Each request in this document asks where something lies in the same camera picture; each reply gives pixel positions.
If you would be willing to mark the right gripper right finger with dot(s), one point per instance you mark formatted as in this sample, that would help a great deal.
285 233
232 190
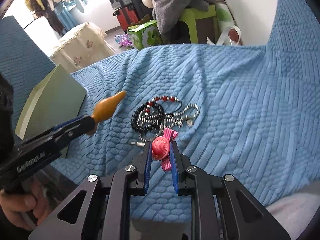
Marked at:
183 185

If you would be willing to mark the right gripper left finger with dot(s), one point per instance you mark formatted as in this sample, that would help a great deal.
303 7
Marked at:
142 162

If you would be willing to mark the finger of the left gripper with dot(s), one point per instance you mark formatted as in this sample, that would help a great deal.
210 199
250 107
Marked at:
72 133
73 123

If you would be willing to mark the orange wooden gourd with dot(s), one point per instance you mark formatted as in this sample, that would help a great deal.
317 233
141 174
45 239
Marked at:
105 108

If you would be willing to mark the pink hat hair clip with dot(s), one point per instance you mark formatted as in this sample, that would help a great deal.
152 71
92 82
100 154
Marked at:
161 148

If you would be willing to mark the green jewelry box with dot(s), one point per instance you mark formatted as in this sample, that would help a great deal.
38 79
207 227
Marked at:
56 99

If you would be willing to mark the person's left hand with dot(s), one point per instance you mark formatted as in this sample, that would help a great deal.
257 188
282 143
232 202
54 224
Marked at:
13 205

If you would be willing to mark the blue quilted bedspread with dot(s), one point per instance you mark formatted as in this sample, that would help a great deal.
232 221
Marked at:
259 106

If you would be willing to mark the purple patterned cloth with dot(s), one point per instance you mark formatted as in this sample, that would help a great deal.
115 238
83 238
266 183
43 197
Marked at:
123 40

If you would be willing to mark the green cardboard box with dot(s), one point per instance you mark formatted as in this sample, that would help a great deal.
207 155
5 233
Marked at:
145 35

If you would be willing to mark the red suitcase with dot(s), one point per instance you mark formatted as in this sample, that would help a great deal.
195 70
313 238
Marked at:
126 16

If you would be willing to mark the white shopping bag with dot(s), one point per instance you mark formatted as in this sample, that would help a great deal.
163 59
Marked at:
230 36

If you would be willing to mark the grey blanket pile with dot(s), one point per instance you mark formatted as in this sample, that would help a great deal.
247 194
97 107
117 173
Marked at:
167 12

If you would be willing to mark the green plastic stool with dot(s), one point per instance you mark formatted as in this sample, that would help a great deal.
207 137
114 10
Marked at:
195 26

